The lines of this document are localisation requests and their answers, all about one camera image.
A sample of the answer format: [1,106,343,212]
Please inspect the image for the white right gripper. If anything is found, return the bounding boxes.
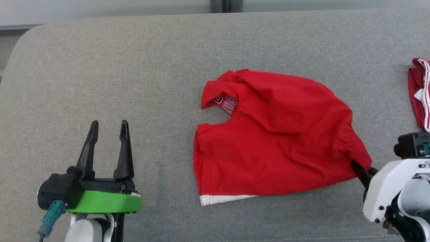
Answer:
[351,159,430,223]

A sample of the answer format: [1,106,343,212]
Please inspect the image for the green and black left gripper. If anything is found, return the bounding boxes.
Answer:
[66,120,142,214]

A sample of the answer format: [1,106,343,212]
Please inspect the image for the red shirt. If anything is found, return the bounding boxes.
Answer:
[193,69,373,206]

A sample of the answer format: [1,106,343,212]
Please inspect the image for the red shorts white stripes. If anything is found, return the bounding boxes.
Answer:
[408,58,430,132]

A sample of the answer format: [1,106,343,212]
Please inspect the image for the teal plug left camera cable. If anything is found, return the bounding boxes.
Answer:
[37,200,66,242]

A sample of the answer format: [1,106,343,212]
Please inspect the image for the grey aluminium frame post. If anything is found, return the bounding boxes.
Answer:
[210,0,243,13]

